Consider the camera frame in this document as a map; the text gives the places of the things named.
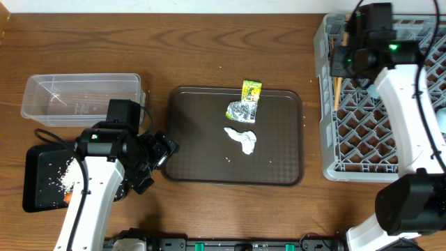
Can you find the clear plastic bin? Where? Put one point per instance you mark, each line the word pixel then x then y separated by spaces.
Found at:
pixel 77 100

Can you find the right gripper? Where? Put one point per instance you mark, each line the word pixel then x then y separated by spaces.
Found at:
pixel 340 53

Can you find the light blue bowl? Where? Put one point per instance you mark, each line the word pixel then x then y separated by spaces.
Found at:
pixel 441 119

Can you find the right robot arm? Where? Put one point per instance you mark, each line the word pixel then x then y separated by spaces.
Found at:
pixel 414 204

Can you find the green snack wrapper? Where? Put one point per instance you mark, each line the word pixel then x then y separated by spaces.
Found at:
pixel 244 110

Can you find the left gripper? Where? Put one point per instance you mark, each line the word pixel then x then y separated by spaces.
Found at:
pixel 165 149

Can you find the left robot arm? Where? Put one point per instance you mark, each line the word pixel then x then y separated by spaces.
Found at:
pixel 88 212

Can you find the orange carrot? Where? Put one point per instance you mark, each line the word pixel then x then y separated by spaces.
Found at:
pixel 67 198

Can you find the brown serving tray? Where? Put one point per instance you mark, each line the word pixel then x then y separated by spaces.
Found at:
pixel 196 122

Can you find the white rice pile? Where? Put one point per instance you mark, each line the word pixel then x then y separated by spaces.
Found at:
pixel 67 175

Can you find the white tissue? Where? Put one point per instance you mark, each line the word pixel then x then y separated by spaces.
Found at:
pixel 246 139

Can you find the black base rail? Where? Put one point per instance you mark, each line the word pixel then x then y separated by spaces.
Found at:
pixel 307 243

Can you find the light blue cup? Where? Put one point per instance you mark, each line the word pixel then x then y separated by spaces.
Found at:
pixel 372 91

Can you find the grey dishwasher rack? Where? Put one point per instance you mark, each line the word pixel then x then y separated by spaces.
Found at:
pixel 357 144

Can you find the black tray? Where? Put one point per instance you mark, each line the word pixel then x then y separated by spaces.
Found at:
pixel 42 162

